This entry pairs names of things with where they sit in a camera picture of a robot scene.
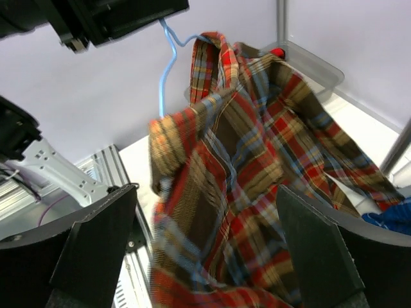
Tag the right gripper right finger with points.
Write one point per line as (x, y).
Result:
(341, 260)

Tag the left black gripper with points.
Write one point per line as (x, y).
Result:
(79, 23)

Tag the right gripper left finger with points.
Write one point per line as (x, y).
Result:
(73, 261)

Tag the brown orange plaid shirt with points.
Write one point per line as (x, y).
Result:
(252, 125)

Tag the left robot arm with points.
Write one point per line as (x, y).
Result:
(21, 140)

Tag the blue plaid shirt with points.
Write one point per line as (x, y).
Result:
(395, 218)

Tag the metal clothes rack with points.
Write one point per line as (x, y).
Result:
(397, 150)

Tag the grey plastic bin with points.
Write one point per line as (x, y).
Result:
(320, 75)

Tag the aluminium mounting rail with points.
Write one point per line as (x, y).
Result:
(20, 213)

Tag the aluminium frame post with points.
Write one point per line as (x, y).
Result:
(282, 22)

